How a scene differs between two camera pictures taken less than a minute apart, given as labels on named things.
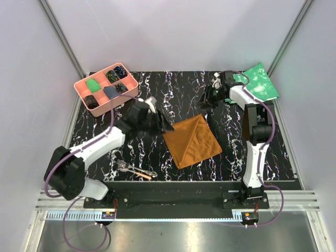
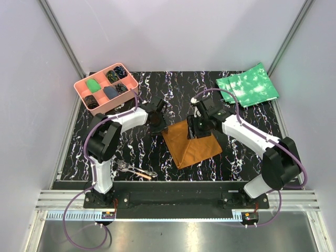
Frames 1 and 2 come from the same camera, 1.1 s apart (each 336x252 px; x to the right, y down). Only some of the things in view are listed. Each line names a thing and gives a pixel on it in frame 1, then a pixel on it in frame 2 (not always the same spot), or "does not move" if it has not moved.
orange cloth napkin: x=191 y=141 does not move
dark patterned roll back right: x=121 y=71 does not move
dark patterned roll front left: x=91 y=102 does not move
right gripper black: x=207 y=100 to x=191 y=125
